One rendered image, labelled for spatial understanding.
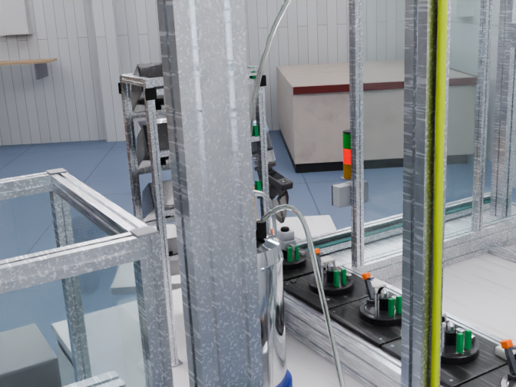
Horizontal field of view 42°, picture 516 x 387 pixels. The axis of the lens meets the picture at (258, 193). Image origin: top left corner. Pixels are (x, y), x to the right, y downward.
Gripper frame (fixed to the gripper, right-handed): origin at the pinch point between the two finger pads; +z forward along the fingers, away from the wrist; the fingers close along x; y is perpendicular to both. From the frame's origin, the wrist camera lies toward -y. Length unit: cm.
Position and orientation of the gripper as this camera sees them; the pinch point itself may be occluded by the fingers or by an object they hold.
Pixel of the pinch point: (282, 219)
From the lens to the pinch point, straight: 234.9
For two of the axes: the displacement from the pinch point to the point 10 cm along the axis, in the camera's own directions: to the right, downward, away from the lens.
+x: -8.1, 2.6, -5.2
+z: 2.4, 9.7, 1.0
